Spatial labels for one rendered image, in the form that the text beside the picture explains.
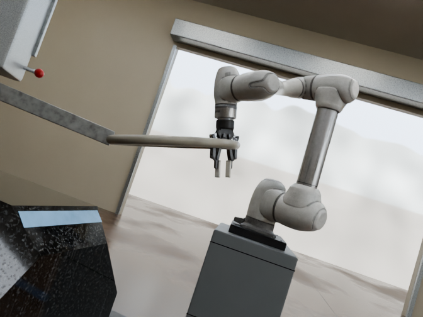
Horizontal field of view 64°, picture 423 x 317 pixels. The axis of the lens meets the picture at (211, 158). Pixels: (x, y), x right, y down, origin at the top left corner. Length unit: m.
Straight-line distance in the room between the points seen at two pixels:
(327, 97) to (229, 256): 0.86
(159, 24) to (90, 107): 1.95
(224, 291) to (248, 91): 0.90
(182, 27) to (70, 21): 2.23
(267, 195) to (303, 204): 0.20
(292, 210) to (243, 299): 0.46
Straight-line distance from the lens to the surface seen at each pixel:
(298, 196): 1.61
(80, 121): 1.19
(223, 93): 1.35
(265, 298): 1.65
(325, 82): 1.71
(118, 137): 1.10
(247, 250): 1.61
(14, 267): 0.80
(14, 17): 1.23
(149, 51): 6.45
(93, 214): 1.05
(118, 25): 6.85
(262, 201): 1.70
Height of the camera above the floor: 0.99
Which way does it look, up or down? 4 degrees up
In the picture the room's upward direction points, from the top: 18 degrees clockwise
